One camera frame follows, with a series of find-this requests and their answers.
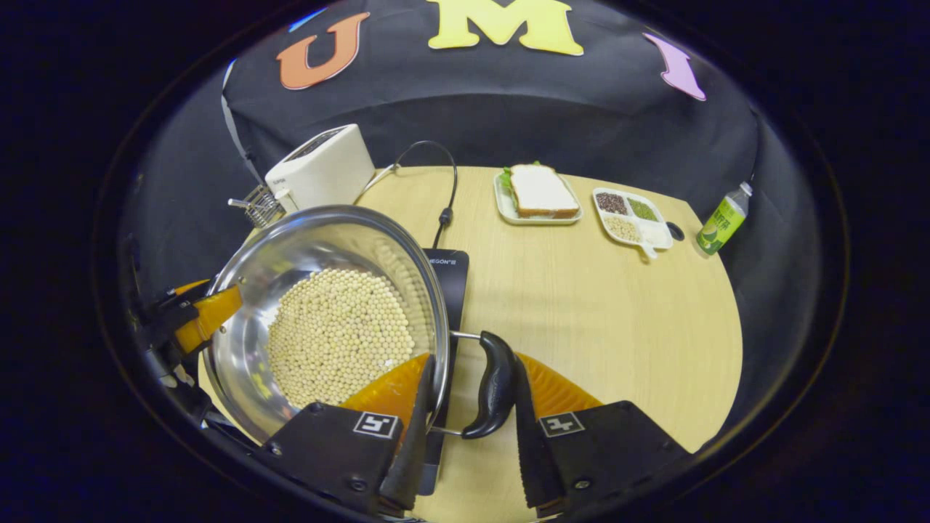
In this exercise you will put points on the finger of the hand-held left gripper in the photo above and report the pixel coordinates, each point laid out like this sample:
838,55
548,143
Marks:
211,316
190,286

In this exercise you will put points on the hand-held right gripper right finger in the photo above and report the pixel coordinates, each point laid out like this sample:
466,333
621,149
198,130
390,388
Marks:
610,450

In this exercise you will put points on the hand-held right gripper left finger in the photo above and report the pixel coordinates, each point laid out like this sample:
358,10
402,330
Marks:
341,450

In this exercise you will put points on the stainless steel pot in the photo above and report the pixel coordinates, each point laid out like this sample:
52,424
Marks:
247,363

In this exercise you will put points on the pile of pale soybeans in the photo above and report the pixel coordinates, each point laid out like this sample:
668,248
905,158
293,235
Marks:
338,338

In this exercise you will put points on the black induction cooktop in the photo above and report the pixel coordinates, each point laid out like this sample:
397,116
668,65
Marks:
454,290

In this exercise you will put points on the white toaster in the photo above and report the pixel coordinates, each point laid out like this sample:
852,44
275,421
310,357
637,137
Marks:
327,171

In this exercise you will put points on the black round table grommet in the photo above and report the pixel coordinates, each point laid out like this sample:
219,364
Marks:
676,231

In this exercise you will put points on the white divided grain dish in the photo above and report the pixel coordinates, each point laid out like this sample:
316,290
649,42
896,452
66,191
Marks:
632,218

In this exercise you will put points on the green drink bottle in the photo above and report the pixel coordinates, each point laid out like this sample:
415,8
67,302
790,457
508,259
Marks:
721,224

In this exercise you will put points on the white bread sandwich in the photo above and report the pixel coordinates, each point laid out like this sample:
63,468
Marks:
541,190

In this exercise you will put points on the black backdrop cloth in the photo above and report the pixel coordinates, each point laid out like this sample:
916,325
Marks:
508,109

